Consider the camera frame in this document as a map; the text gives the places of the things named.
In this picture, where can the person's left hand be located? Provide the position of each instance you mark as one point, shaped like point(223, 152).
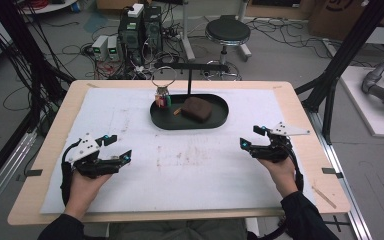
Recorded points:
point(81, 193)

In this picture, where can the black tape strip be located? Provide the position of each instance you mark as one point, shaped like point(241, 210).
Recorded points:
point(34, 173)
point(331, 172)

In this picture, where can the aluminium rail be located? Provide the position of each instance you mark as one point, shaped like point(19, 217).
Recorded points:
point(346, 186)
point(0, 180)

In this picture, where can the brown zip pouch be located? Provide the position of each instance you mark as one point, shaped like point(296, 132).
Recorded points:
point(196, 109)

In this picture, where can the brown cardboard box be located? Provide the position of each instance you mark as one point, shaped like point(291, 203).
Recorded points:
point(336, 16)

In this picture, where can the black metal frame post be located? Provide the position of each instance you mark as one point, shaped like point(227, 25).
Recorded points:
point(346, 50)

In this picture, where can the white metal frame leg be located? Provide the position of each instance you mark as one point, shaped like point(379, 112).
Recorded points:
point(245, 50)
point(187, 36)

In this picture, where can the black computer tower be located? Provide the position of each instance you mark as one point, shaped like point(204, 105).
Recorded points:
point(153, 30)
point(131, 40)

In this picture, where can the black oval tray with stand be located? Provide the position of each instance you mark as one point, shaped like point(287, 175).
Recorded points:
point(166, 121)

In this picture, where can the white box on tower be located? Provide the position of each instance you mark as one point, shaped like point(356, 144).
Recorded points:
point(135, 10)

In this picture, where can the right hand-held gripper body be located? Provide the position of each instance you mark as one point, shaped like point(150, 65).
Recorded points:
point(273, 150)

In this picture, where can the black round stool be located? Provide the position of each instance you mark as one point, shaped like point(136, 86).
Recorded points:
point(227, 30)

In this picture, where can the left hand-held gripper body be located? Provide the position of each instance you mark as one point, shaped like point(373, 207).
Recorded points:
point(85, 150)

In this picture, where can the white platform board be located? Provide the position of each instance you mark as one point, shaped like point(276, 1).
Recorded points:
point(363, 113)

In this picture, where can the white power supply unit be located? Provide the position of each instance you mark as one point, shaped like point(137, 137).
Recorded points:
point(113, 46)
point(99, 46)

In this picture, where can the person's right hand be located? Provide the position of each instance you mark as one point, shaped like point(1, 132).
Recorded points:
point(283, 176)

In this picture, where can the white table mat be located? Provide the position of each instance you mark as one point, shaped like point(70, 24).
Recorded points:
point(180, 173)

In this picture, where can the thin wooden stick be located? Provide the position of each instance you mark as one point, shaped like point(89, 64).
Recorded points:
point(323, 197)

